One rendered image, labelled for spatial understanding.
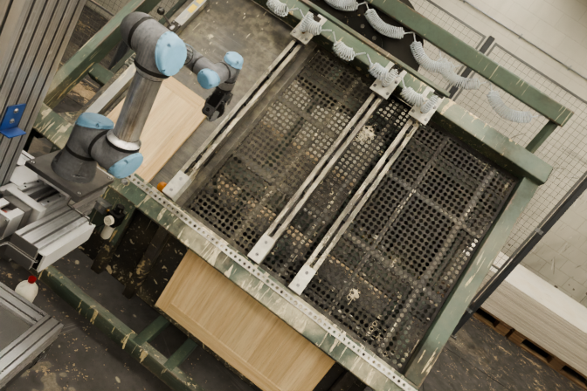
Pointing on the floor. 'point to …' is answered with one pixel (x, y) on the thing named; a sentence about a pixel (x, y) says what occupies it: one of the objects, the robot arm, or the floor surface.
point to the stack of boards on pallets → (539, 318)
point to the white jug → (28, 289)
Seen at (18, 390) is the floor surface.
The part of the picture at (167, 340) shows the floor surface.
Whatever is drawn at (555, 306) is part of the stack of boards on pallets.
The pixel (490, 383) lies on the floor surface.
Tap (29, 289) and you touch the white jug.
